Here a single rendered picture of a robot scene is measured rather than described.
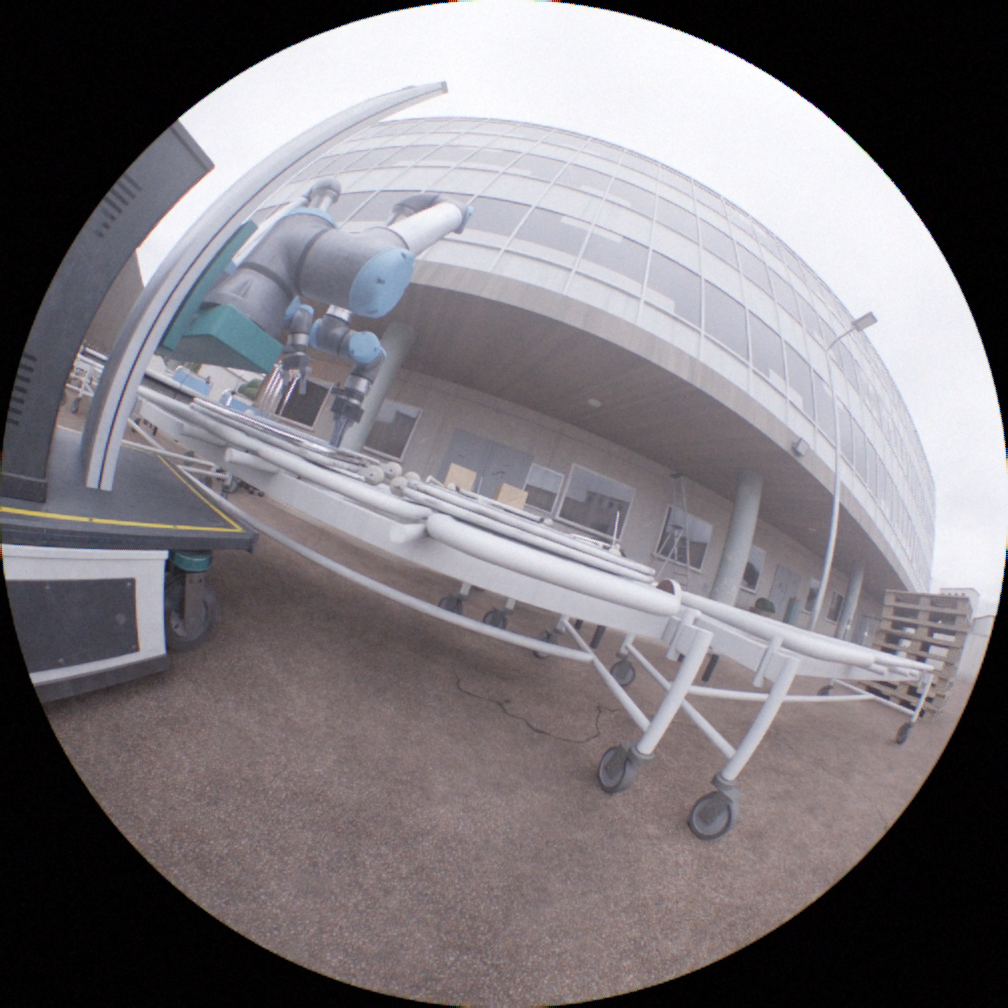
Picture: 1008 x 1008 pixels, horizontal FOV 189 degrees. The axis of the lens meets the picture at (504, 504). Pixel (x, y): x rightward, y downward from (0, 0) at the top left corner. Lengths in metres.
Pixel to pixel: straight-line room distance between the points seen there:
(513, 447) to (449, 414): 1.68
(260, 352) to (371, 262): 0.24
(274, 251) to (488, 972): 1.09
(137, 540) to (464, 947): 0.69
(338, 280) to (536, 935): 1.04
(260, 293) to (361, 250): 0.19
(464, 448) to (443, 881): 6.84
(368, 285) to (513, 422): 6.67
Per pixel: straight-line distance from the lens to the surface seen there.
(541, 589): 0.61
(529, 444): 7.00
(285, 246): 0.66
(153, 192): 0.61
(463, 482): 4.31
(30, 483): 0.58
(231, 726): 0.69
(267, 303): 0.61
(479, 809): 0.67
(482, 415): 7.15
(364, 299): 0.58
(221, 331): 0.56
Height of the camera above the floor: 0.52
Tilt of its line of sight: 4 degrees up
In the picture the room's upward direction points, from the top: 20 degrees clockwise
